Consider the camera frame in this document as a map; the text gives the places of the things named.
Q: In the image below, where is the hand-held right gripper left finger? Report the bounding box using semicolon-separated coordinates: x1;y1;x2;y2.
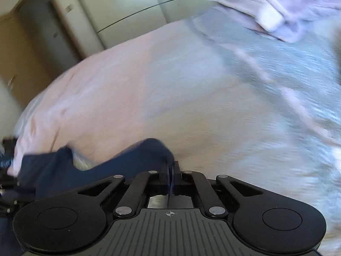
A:
77;161;171;218

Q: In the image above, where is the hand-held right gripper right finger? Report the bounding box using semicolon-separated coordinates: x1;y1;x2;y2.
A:
171;161;265;218

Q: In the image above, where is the blue cloth garment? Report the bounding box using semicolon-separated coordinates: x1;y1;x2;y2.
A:
0;138;175;256

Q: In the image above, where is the white woven bedspread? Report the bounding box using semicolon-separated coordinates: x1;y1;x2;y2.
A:
11;4;341;256

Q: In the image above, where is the wooden door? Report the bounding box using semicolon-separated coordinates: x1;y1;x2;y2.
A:
0;0;84;107

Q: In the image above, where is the white wardrobe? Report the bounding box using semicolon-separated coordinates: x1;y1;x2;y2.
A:
51;0;222;52

